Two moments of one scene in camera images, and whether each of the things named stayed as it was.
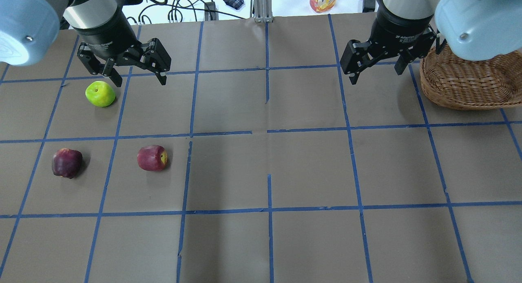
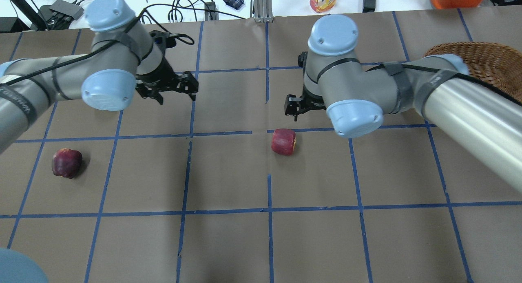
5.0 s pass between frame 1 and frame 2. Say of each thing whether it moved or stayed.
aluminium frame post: stayed
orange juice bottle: stayed
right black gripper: moved
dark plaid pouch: stayed
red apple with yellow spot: moved
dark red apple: stayed
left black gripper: moved
